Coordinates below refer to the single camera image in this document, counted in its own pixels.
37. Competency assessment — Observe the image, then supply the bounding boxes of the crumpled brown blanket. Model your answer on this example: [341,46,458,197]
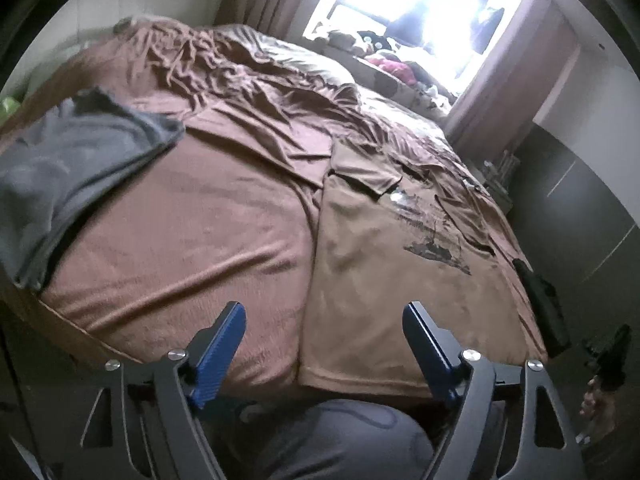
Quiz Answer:
[60,15,451,191]

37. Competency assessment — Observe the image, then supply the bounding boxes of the white nightstand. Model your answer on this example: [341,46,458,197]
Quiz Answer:
[481,160,517,214]

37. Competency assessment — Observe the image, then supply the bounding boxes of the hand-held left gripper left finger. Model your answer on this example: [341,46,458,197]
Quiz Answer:
[75,301,248,480]

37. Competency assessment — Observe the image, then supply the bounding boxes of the grey wardrobe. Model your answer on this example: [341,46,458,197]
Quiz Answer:
[504,124,640,461]

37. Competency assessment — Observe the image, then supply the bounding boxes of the pink plush toy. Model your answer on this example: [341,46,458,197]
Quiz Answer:
[369,56,417,84]

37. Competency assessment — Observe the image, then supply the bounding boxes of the brown printed t-shirt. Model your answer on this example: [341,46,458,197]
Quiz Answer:
[297,137,549,402]

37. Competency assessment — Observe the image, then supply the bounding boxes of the person's right hand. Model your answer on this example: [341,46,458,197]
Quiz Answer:
[579,375,609,420]

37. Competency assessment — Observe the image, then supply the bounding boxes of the black and white plush toy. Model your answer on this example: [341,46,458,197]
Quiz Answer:
[357,31,397,54]

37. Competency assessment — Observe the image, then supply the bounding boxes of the boxes on nightstand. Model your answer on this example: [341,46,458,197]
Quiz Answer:
[491,149,522,186]

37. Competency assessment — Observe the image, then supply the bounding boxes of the grey folded clothes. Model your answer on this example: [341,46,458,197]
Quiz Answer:
[0,86,187,292]

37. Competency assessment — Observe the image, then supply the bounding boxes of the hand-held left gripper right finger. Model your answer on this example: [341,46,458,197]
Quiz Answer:
[402,301,588,480]

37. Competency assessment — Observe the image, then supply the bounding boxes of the window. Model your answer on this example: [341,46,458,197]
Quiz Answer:
[304,0,532,98]

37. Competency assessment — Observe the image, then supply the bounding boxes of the beige plush toy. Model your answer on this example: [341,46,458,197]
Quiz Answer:
[326,30,362,52]

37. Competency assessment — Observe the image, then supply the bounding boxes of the person's grey patterned pants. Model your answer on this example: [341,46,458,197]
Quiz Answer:
[240,399,507,480]

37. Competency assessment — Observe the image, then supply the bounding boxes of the bed with brown sheet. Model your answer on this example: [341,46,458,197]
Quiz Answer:
[0,15,551,403]

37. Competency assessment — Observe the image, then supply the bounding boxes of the black folded clothes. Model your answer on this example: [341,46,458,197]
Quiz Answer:
[512,257,572,359]

